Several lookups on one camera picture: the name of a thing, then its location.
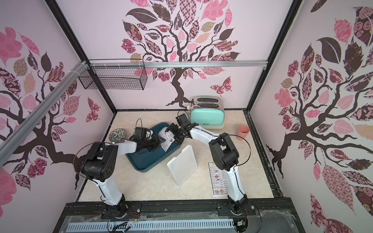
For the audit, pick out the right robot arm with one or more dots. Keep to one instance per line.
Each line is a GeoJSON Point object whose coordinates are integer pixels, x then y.
{"type": "Point", "coordinates": [224, 154]}

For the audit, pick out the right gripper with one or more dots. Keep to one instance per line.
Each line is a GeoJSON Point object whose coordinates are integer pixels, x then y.
{"type": "Point", "coordinates": [175, 135]}

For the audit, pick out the small patterned bowl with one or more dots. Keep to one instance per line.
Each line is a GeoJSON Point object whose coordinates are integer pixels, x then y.
{"type": "Point", "coordinates": [117, 135]}

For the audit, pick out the teal plastic tray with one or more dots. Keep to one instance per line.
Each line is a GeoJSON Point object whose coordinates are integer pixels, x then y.
{"type": "Point", "coordinates": [142, 159]}

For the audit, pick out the pink plastic cup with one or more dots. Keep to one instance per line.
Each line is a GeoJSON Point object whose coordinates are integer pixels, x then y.
{"type": "Point", "coordinates": [242, 132]}

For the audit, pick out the clear acrylic menu holder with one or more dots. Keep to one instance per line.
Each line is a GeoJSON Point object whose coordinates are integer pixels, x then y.
{"type": "Point", "coordinates": [182, 166]}

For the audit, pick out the new menu sheet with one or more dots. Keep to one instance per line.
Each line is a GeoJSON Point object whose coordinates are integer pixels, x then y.
{"type": "Point", "coordinates": [168, 138]}

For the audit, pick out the aluminium rail left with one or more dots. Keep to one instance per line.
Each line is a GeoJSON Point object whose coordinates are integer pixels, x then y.
{"type": "Point", "coordinates": [9, 146]}

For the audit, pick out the mint green toaster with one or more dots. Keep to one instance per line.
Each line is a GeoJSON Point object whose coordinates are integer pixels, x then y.
{"type": "Point", "coordinates": [207, 111]}

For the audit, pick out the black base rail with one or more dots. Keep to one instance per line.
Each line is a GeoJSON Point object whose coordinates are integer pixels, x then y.
{"type": "Point", "coordinates": [276, 215]}

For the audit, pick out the white slotted cable duct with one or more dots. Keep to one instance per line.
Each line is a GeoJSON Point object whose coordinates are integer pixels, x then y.
{"type": "Point", "coordinates": [165, 226]}

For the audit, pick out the black wire basket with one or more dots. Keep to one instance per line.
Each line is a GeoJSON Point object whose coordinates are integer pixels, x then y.
{"type": "Point", "coordinates": [115, 74]}

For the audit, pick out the aluminium rail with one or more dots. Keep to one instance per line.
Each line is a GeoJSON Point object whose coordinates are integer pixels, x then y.
{"type": "Point", "coordinates": [9, 146]}
{"type": "Point", "coordinates": [205, 64]}

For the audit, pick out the aluminium rail back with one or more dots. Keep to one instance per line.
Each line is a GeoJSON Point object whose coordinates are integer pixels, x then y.
{"type": "Point", "coordinates": [205, 64]}

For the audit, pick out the old menu sheet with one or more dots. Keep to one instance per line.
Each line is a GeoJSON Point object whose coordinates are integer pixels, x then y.
{"type": "Point", "coordinates": [218, 181]}

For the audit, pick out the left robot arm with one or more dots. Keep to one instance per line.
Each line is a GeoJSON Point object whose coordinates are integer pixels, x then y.
{"type": "Point", "coordinates": [98, 166]}

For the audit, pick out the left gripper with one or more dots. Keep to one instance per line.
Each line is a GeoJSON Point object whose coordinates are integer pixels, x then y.
{"type": "Point", "coordinates": [158, 141]}

